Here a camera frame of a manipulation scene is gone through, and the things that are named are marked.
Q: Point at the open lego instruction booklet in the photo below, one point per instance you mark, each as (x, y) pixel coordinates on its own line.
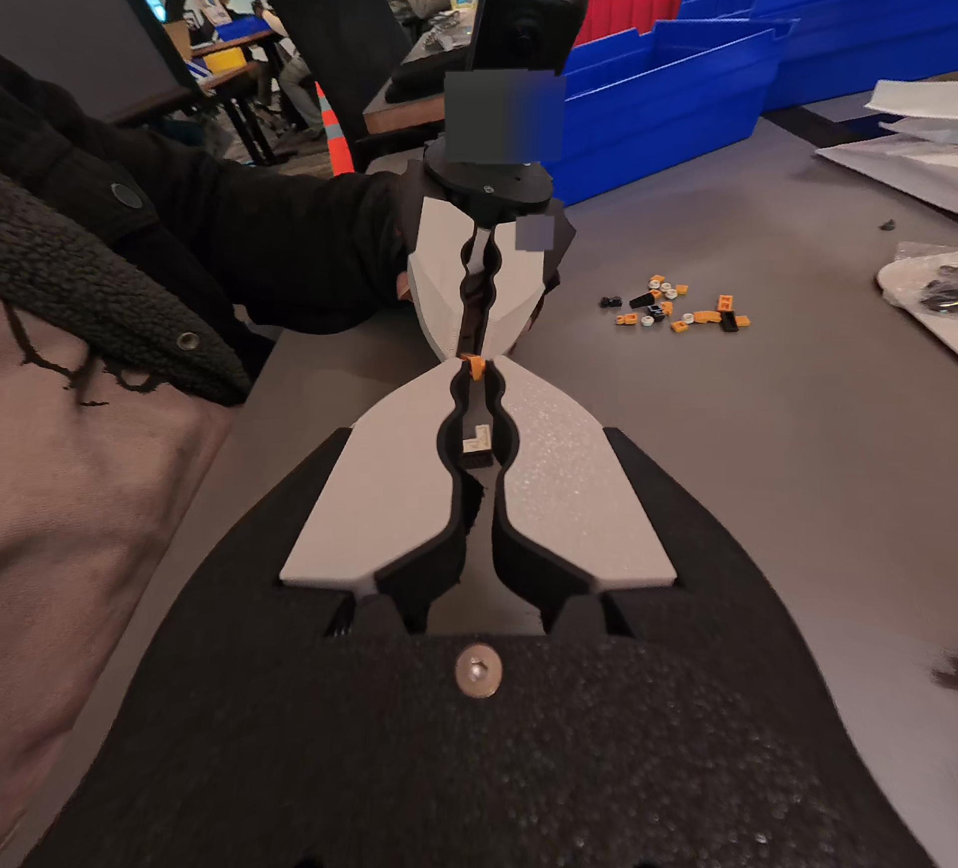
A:
(898, 157)

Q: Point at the cluster of small lego parts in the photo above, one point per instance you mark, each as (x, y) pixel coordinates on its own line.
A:
(673, 307)

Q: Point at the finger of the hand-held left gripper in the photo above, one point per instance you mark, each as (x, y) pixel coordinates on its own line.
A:
(438, 269)
(524, 284)

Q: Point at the wooden table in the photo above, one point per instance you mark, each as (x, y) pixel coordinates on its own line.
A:
(404, 108)

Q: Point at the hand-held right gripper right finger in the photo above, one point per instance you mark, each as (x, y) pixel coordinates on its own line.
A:
(584, 501)

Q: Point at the small black white lego assembly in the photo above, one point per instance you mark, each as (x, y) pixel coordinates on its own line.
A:
(477, 441)

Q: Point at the beige shirt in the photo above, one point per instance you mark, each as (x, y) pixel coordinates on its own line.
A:
(90, 546)

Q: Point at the clear bag of black parts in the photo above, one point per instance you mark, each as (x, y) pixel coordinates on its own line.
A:
(935, 284)

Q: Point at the person's left forearm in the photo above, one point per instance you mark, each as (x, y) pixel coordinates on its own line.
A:
(299, 247)

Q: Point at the orange traffic cone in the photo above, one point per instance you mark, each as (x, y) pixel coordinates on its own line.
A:
(338, 135)

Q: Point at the person's left hand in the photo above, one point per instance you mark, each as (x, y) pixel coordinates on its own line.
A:
(545, 303)

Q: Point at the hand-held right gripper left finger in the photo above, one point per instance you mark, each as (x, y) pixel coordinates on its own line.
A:
(374, 494)

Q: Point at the long orange lego plate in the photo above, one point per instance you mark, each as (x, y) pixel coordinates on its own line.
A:
(473, 367)

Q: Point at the white oval tray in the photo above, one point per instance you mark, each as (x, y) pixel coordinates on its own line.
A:
(913, 314)

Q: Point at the black office chair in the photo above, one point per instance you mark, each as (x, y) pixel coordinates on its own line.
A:
(322, 37)

